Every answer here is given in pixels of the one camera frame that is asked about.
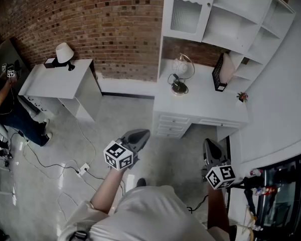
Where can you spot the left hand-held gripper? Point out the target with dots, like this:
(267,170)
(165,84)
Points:
(119,155)

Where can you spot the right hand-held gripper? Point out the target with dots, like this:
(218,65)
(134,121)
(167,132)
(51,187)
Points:
(219,176)

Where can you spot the person's left forearm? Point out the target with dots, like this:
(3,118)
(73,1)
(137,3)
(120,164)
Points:
(108,189)

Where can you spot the person's right forearm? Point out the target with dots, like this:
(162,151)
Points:
(217,207)

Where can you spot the white desk with drawers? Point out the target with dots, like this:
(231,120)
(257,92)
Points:
(205,104)

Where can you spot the white shade table lamp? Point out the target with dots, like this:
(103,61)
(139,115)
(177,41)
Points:
(64,51)

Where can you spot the person's left leg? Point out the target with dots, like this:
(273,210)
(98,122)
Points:
(141,182)

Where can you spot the black skirting strip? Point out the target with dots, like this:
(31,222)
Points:
(128,95)

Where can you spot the white plastic bottle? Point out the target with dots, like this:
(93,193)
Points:
(256,172)

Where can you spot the black fabric bundle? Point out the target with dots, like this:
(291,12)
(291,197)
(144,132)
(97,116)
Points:
(250,184)

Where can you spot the small potted flower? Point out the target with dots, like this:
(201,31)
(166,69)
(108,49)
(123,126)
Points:
(242,97)

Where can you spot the red white packet bundle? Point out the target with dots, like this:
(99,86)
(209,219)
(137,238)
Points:
(264,191)

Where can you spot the white power strip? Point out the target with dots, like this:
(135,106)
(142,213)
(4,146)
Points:
(83,169)

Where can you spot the person's white shirt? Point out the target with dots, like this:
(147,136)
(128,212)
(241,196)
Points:
(153,215)

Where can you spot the black mesh file holder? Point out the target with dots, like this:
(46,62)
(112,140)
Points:
(217,74)

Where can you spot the pink book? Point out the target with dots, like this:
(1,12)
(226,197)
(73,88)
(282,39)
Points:
(227,68)

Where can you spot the black glass cabinet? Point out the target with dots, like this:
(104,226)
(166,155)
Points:
(286,199)

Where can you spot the white side table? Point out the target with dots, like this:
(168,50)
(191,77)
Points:
(57,81)

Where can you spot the black chest device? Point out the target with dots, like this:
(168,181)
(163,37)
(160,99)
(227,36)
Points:
(79,236)

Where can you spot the small black box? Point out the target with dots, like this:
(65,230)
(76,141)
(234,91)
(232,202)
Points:
(49,63)

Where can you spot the white hutch shelf unit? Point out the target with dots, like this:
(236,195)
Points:
(230,26)

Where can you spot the white low rack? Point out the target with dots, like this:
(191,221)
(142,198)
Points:
(0,182)

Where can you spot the dark grey board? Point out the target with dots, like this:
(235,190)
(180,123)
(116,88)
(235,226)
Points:
(5,54)

